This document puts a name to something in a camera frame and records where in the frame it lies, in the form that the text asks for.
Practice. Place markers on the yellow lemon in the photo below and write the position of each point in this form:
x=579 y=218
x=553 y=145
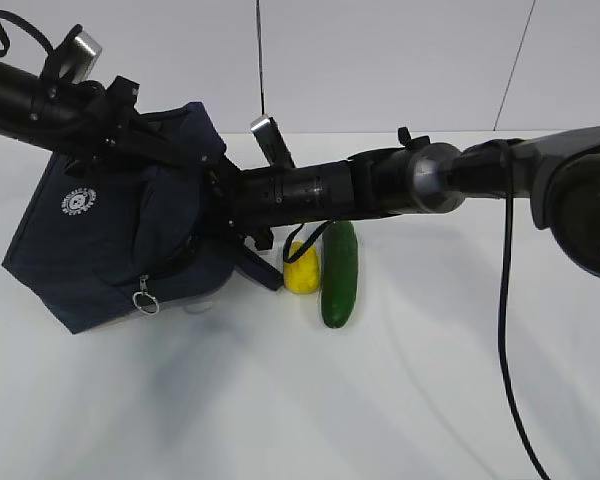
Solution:
x=303 y=276

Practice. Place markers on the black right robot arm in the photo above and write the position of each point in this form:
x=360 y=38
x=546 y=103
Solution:
x=558 y=174

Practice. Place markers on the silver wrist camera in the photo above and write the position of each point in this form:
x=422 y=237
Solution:
x=73 y=59
x=270 y=140

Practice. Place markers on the dark green cucumber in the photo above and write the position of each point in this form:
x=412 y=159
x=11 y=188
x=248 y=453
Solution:
x=340 y=277

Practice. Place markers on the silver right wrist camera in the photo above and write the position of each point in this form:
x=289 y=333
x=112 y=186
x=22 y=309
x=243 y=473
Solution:
x=270 y=140

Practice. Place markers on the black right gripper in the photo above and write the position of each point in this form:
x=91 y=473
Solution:
x=250 y=197

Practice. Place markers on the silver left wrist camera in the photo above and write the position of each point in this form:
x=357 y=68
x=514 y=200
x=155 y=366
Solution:
x=73 y=59

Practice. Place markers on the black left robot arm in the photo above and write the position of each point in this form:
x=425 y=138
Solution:
x=49 y=115

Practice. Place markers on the dark navy fabric lunch bag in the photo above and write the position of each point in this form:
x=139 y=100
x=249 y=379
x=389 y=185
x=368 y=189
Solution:
x=99 y=246

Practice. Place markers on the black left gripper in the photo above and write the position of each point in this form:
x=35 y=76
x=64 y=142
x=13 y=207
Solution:
x=114 y=124

